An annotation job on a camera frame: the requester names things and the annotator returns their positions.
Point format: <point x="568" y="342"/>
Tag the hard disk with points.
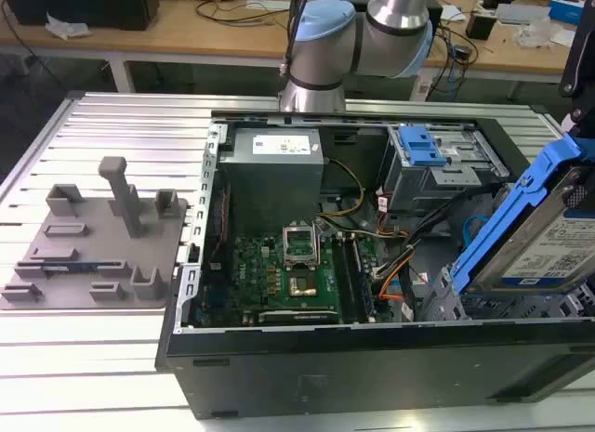
<point x="502" y="218"/>

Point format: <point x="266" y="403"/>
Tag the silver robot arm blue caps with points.
<point x="325" y="46"/>

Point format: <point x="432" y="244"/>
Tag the perforated metal disk bay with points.
<point x="502" y="306"/>

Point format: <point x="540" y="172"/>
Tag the clear plastic bag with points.
<point x="534" y="35"/>

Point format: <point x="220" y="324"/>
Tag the blue and white carton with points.
<point x="564" y="7"/>

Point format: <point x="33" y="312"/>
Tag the flat grey box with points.
<point x="523" y="14"/>

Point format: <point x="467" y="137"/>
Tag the small black box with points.
<point x="480" y="25"/>

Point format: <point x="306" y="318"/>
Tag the blue plastic cage latch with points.
<point x="420" y="146"/>

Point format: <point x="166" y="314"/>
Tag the grey metal drive cage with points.
<point x="418" y="186"/>

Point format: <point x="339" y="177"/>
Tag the grey power supply unit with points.
<point x="272" y="190"/>

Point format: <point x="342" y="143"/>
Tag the CPU socket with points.
<point x="302" y="285"/>

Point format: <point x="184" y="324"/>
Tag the black open PC case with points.
<point x="372" y="371"/>

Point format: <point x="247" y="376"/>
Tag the black graphics card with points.
<point x="297" y="317"/>

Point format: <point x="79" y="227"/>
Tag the green motherboard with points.
<point x="260" y="274"/>

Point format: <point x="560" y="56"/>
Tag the wooden desk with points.
<point x="186" y="42"/>

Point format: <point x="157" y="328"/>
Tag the large black box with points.
<point x="83" y="4"/>

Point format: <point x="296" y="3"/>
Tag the crumpled white plastic sheet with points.
<point x="65" y="27"/>

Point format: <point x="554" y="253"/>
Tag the grey parts rack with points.
<point x="93" y="283"/>

